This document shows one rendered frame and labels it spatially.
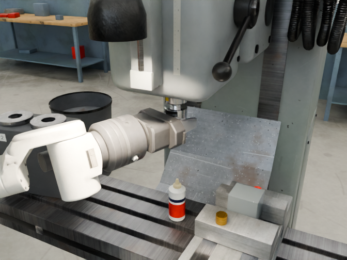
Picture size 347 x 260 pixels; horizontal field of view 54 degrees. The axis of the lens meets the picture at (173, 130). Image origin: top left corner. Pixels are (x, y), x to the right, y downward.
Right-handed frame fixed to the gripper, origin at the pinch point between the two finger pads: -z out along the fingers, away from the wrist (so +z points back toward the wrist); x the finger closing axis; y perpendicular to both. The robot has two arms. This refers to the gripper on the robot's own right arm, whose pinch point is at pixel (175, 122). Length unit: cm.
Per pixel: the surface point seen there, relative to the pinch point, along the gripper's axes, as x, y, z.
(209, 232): -13.6, 17.9, 3.6
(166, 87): -5.5, -10.1, 7.6
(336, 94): 106, 96, -361
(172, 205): 1.9, 22.1, -1.0
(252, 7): -11.0, -22.4, -7.3
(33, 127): 34.4, 7.5, 16.3
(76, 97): 205, 64, -82
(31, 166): 34.7, 18.2, 18.5
